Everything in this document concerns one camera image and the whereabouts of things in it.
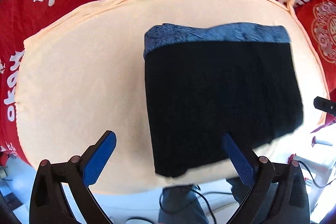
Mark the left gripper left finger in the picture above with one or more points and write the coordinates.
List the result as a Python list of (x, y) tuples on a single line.
[(48, 203)]

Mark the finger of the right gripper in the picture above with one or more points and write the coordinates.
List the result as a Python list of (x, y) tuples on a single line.
[(325, 105)]

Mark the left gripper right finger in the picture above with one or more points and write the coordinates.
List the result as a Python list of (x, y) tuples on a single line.
[(290, 203)]

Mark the black pants blue trim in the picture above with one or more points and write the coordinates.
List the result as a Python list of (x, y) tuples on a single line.
[(202, 83)]

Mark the white stand with red parts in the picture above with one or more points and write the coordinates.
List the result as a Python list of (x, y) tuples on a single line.
[(316, 141)]

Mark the red embroidered pillow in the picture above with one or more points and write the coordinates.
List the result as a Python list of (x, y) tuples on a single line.
[(321, 29)]

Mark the person's jeans legs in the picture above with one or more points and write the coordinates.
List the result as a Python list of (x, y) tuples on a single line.
[(180, 204)]

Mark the peach seat cushion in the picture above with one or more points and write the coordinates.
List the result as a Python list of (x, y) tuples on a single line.
[(84, 74)]

